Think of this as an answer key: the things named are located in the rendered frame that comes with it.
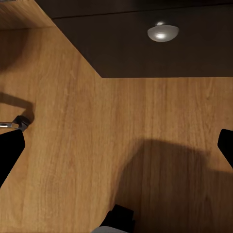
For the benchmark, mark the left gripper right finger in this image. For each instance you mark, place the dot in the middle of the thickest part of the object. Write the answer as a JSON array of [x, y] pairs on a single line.
[[225, 144]]

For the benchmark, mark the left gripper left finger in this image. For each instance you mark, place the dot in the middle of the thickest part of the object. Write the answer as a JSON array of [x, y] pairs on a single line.
[[12, 145]]

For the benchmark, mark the cabinet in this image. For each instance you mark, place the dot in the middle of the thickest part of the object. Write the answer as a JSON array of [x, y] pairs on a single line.
[[22, 14], [149, 38]]

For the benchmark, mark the swivel chair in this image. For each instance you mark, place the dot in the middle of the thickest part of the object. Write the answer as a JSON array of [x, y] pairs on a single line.
[[20, 122]]

